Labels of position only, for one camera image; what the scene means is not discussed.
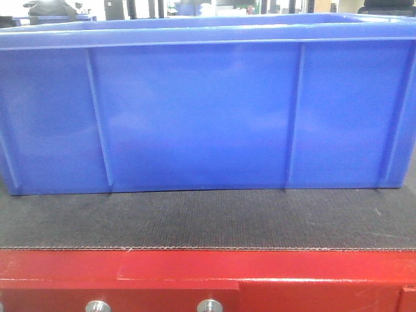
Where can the blue plastic bin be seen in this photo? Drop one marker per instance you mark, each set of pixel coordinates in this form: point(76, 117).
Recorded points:
point(288, 101)

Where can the background blue bin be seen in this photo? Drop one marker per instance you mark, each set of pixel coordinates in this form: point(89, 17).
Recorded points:
point(189, 9)

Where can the black conveyor belt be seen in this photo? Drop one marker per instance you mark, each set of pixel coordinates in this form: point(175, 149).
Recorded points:
point(362, 219)

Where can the right silver bolt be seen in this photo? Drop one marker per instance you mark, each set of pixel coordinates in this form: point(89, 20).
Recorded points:
point(209, 305)

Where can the silver bolt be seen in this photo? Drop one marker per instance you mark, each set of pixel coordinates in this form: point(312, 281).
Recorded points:
point(97, 306)
point(209, 305)

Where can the left silver bolt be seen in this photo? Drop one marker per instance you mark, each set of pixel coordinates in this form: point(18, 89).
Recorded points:
point(97, 306)

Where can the red conveyor frame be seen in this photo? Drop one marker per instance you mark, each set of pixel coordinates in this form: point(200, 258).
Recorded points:
point(46, 280)

